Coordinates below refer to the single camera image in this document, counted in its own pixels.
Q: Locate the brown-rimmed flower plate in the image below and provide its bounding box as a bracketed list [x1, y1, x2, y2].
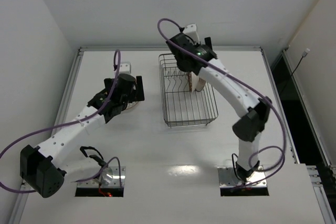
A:
[187, 72, 194, 93]
[123, 82, 140, 112]

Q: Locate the orange sunburst plate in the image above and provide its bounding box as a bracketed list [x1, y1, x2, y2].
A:
[195, 76, 206, 92]

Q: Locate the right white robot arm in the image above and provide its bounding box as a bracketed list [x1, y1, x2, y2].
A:
[167, 33, 270, 182]

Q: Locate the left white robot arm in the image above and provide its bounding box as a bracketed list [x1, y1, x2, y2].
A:
[20, 73, 145, 198]

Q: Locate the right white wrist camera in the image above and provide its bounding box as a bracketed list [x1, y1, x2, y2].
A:
[182, 24, 200, 44]

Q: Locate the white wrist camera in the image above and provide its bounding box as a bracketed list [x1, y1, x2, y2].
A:
[119, 62, 131, 74]
[182, 24, 200, 44]

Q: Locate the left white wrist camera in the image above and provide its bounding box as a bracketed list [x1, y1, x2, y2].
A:
[119, 62, 131, 74]

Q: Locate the grey wire dish rack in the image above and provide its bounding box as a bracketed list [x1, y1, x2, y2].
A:
[159, 54, 218, 127]

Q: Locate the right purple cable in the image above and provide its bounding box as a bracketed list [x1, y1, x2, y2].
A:
[156, 18, 287, 189]

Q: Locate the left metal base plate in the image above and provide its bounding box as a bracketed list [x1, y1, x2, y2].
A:
[77, 166, 127, 189]

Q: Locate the metal base plate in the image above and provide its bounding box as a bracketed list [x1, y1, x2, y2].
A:
[77, 166, 127, 189]
[217, 166, 267, 189]

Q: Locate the black cable white plug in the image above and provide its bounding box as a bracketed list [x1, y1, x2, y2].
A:
[279, 48, 310, 96]

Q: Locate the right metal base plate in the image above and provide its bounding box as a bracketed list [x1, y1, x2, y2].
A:
[217, 166, 267, 189]

